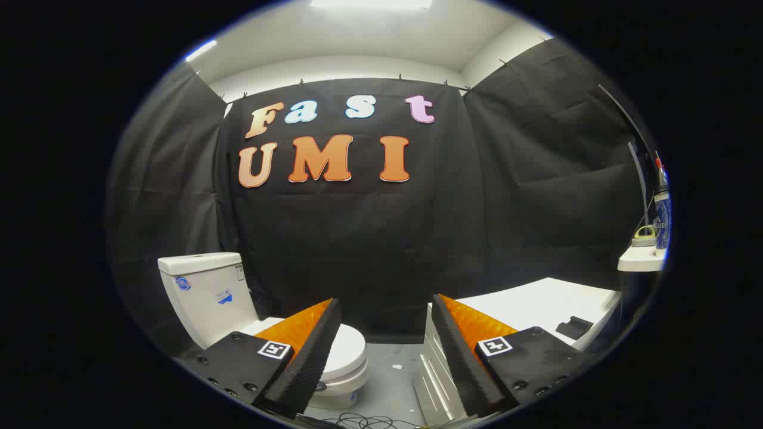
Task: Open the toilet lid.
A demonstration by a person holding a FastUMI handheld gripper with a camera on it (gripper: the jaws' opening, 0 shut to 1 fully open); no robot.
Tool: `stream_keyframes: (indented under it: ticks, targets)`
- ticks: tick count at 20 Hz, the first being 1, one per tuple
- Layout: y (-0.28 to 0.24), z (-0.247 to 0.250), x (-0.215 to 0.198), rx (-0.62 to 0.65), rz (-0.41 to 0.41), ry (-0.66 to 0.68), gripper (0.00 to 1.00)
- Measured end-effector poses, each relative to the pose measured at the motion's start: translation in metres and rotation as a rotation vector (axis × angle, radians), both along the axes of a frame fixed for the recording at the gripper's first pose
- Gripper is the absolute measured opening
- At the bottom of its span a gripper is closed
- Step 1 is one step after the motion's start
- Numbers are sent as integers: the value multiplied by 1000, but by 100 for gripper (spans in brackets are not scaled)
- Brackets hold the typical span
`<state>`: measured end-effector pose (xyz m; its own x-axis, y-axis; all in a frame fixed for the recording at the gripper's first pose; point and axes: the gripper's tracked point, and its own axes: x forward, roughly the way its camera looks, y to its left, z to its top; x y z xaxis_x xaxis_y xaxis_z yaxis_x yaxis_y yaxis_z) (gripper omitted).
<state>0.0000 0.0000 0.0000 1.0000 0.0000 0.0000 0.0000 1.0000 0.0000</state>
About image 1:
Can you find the blue spray bottle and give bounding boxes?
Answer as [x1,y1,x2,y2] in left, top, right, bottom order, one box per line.
[653,156,673,251]

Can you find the white toilet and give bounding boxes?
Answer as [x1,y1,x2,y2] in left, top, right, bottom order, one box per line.
[157,252,370,411]

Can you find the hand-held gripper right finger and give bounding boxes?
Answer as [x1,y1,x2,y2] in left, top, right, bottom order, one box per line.
[430,293,597,418]

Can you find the white toilet lid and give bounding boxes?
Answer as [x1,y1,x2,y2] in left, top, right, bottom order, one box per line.
[325,324,367,377]

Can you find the white wall shelf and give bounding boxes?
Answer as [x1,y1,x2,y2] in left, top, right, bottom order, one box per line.
[617,244,667,273]

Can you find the white drawer cabinet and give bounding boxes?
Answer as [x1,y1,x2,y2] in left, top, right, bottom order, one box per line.
[413,277,624,427]

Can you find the black backdrop cloth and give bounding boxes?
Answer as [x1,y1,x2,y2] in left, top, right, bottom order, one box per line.
[107,39,647,343]

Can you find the ceiling light panel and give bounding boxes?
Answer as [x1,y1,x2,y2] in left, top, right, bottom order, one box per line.
[185,39,218,63]
[310,0,433,10]

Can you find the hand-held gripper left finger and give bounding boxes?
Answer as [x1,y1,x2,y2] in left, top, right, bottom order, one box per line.
[176,298,343,419]

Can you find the black floor cables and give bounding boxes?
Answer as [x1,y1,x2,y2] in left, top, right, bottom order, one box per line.
[298,411,427,429]

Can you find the small black object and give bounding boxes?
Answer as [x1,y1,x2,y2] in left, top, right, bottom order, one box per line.
[556,316,594,340]

